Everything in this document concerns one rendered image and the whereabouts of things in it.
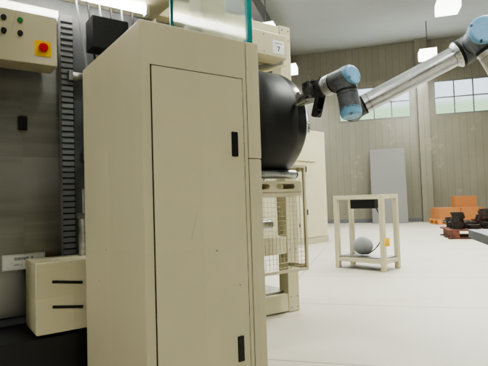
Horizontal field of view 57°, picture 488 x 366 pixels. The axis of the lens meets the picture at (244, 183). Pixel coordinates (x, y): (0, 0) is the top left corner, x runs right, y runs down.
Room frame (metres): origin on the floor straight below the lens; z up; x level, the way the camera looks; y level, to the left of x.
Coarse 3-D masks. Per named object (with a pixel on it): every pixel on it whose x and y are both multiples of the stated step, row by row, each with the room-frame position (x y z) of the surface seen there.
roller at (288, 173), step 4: (264, 172) 2.20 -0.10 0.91; (268, 172) 2.21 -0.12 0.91; (272, 172) 2.23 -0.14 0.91; (276, 172) 2.24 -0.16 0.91; (280, 172) 2.26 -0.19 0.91; (284, 172) 2.27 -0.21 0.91; (288, 172) 2.29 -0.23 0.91; (292, 172) 2.30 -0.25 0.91; (296, 172) 2.32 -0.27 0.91; (264, 176) 2.21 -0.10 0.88; (268, 176) 2.22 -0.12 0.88; (272, 176) 2.23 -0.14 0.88; (276, 176) 2.25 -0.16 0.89; (280, 176) 2.26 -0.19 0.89; (284, 176) 2.28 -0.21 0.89; (288, 176) 2.29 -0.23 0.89; (292, 176) 2.31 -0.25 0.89; (296, 176) 2.33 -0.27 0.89
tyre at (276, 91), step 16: (272, 80) 2.18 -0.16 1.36; (288, 80) 2.27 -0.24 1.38; (272, 96) 2.11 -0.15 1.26; (288, 96) 2.17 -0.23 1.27; (272, 112) 2.10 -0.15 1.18; (288, 112) 2.14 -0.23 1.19; (304, 112) 2.21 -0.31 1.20; (272, 128) 2.10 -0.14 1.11; (288, 128) 2.15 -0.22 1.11; (304, 128) 2.21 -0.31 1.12; (272, 144) 2.13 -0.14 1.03; (288, 144) 2.18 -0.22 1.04; (272, 160) 2.20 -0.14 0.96; (288, 160) 2.25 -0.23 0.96
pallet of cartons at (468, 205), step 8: (456, 200) 12.18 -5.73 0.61; (464, 200) 12.15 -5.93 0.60; (472, 200) 12.12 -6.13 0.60; (432, 208) 12.39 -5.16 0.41; (440, 208) 11.83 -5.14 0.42; (448, 208) 11.82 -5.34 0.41; (456, 208) 11.81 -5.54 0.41; (464, 208) 11.79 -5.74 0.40; (472, 208) 11.76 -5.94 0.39; (432, 216) 12.43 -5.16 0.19; (440, 216) 11.84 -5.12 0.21; (448, 216) 11.82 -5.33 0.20; (472, 216) 11.76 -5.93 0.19; (440, 224) 11.83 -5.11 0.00
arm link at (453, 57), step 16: (448, 48) 1.91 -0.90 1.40; (464, 48) 1.84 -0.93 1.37; (432, 64) 1.90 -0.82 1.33; (448, 64) 1.88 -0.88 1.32; (464, 64) 1.88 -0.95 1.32; (400, 80) 1.93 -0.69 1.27; (416, 80) 1.92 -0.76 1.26; (368, 96) 1.97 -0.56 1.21; (384, 96) 1.96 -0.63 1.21; (368, 112) 2.00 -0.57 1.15
